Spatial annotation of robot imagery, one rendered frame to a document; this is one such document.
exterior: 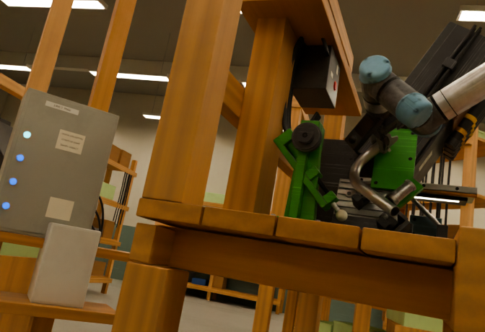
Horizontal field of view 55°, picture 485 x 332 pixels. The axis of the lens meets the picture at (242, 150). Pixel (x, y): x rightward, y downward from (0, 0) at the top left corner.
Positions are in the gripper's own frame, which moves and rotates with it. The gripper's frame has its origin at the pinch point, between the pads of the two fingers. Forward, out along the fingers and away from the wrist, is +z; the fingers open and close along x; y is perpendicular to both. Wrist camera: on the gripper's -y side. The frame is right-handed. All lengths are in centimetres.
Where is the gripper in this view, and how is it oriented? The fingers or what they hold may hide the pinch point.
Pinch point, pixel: (377, 148)
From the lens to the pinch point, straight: 144.0
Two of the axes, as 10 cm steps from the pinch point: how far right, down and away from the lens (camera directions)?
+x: -4.7, -6.4, 6.0
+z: 3.0, 5.2, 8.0
